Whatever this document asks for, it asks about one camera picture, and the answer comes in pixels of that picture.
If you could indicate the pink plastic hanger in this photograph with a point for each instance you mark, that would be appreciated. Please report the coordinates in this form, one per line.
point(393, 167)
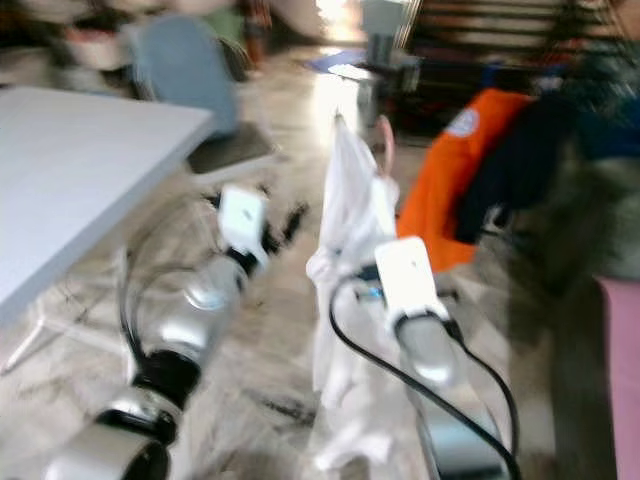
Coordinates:
point(385, 140)

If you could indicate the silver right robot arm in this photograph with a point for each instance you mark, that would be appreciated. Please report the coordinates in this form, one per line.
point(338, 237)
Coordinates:
point(435, 350)

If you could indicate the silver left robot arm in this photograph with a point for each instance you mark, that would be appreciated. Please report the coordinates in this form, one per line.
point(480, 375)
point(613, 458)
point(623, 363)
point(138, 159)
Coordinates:
point(195, 315)

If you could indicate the orange shirt with round badge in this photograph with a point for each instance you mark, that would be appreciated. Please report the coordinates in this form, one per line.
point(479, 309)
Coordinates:
point(440, 190)

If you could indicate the blue floor mat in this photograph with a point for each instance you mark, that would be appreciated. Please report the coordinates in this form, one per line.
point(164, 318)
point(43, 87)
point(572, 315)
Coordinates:
point(335, 63)

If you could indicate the light blue cushion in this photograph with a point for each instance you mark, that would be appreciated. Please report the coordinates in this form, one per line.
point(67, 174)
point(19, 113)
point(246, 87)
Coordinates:
point(185, 70)

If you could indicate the navy blue garment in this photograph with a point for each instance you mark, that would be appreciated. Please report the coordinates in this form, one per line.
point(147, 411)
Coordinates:
point(515, 175)

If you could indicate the white folding table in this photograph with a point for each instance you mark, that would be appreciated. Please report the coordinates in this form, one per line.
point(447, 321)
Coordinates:
point(80, 180)

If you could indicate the white child chair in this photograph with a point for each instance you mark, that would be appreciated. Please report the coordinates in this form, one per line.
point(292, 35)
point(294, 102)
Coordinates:
point(388, 35)

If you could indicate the black metal drying rack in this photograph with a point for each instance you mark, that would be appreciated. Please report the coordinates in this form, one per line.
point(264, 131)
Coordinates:
point(490, 20)

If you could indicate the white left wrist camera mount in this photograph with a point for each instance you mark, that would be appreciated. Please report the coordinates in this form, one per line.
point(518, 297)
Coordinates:
point(242, 222)

